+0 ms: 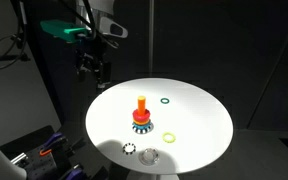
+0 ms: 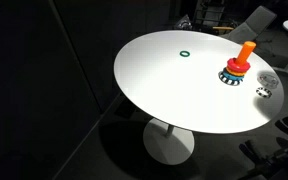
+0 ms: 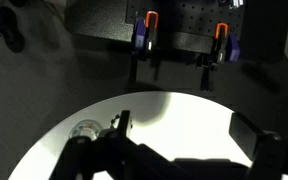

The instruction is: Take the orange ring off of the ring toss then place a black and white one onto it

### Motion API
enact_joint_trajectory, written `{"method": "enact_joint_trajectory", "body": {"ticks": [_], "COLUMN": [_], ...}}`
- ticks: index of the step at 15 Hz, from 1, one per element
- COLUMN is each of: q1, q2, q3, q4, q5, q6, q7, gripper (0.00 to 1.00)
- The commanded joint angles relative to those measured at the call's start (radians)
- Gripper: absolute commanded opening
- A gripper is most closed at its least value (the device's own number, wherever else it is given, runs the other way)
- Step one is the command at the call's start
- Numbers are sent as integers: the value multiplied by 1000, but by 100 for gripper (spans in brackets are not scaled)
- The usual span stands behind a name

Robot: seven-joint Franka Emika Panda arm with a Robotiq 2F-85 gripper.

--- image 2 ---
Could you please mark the black and purple equipment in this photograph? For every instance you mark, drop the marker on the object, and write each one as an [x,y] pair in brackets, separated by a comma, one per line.
[273,166]

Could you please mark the white round pedestal table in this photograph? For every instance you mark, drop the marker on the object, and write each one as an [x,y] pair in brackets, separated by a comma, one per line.
[176,77]

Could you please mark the orange ring toss peg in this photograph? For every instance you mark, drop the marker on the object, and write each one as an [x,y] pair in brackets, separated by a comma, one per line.
[245,52]

